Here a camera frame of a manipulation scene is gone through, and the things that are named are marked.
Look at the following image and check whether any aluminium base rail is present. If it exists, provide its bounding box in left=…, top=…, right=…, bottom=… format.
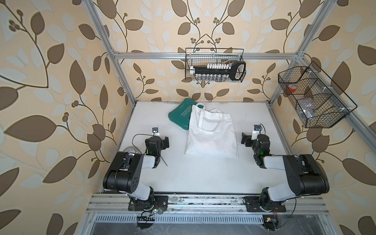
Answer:
left=86, top=193, right=330, bottom=215

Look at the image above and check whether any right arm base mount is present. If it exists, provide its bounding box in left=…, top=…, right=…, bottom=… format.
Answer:
left=243, top=196, right=287, bottom=212

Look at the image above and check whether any black socket bit set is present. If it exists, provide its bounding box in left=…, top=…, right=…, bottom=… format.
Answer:
left=188, top=61, right=246, bottom=82

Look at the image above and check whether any black wire basket right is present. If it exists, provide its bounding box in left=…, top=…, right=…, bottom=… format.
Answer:
left=278, top=61, right=357, bottom=128

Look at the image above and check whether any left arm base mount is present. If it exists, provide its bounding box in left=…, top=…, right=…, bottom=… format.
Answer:
left=128, top=195, right=168, bottom=213

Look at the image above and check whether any clear tape roll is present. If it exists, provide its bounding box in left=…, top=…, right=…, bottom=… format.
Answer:
left=122, top=146, right=140, bottom=154

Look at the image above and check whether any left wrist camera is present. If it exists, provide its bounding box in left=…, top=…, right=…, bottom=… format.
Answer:
left=152, top=127, right=160, bottom=136

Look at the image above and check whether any black wire basket centre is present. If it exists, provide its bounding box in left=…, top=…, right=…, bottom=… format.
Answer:
left=184, top=48, right=246, bottom=83

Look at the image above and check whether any red small item in basket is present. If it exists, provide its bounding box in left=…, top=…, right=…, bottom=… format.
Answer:
left=287, top=84, right=297, bottom=93

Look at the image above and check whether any black wire basket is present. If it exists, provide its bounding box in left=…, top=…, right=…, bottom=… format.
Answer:
left=184, top=48, right=246, bottom=83
left=278, top=61, right=357, bottom=128

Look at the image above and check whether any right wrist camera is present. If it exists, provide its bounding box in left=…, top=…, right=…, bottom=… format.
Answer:
left=251, top=124, right=262, bottom=140

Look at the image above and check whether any clear plastic bag in basket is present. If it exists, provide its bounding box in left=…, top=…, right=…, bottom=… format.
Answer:
left=298, top=98, right=316, bottom=118

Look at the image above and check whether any white printed tote bag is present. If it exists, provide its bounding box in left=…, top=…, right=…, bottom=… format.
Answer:
left=185, top=103, right=239, bottom=159

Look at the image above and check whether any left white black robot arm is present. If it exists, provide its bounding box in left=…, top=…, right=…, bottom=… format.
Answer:
left=103, top=135, right=169, bottom=203

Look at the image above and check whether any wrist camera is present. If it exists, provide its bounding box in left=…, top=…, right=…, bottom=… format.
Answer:
left=251, top=124, right=262, bottom=140
left=152, top=127, right=160, bottom=136

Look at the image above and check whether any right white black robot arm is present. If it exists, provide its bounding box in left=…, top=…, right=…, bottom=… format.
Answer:
left=241, top=133, right=330, bottom=206

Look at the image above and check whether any green plastic tool case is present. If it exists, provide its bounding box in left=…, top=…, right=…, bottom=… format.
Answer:
left=168, top=98, right=197, bottom=130

